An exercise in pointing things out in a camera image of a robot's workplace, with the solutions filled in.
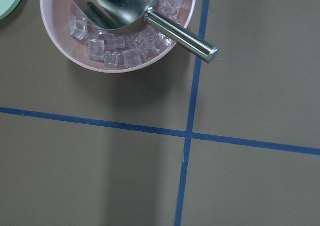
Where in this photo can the metal ice scoop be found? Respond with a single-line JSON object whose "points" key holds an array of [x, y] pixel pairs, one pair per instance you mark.
{"points": [[129, 16]]}

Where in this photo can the clear ice cubes pile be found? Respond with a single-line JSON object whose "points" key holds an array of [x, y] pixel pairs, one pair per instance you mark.
{"points": [[118, 51]]}

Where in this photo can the pink bowl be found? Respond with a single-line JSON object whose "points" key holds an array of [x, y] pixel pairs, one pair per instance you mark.
{"points": [[56, 15]]}

